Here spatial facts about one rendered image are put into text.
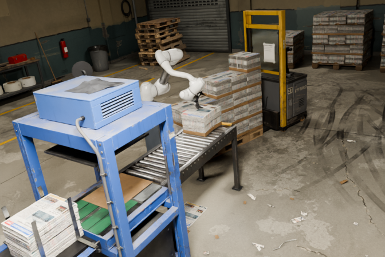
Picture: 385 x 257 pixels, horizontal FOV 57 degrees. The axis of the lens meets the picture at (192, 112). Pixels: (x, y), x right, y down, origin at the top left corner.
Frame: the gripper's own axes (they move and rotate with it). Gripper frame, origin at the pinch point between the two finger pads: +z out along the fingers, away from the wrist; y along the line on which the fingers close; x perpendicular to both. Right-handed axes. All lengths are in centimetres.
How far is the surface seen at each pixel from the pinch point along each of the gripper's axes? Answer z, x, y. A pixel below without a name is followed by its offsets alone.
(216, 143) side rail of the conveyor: -9, 31, 43
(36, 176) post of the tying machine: -160, -36, 88
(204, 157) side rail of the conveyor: -28, 31, 58
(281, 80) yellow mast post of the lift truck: 174, 22, -61
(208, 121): -2.7, 13.3, 20.8
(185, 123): -9.5, -10.5, 28.1
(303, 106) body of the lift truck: 248, 38, -36
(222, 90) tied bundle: 90, -28, -26
